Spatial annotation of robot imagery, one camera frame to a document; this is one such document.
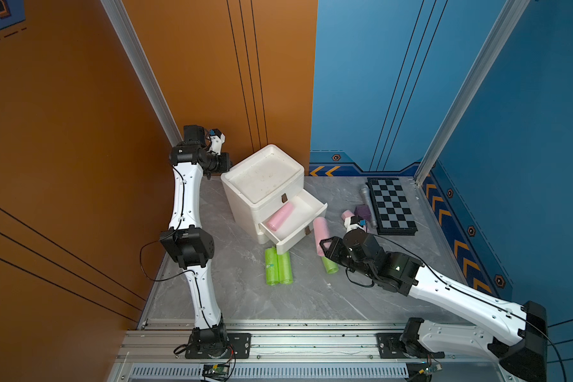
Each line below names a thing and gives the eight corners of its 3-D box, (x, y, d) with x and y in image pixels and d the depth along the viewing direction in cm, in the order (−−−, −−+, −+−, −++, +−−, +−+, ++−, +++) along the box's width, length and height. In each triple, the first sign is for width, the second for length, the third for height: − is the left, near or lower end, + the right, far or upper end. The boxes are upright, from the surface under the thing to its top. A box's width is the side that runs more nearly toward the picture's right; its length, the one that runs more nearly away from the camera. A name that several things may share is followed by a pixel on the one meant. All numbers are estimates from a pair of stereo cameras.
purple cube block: (356, 222, 106) (358, 216, 102) (353, 211, 110) (355, 204, 106) (369, 222, 106) (371, 216, 102) (366, 211, 110) (368, 204, 106)
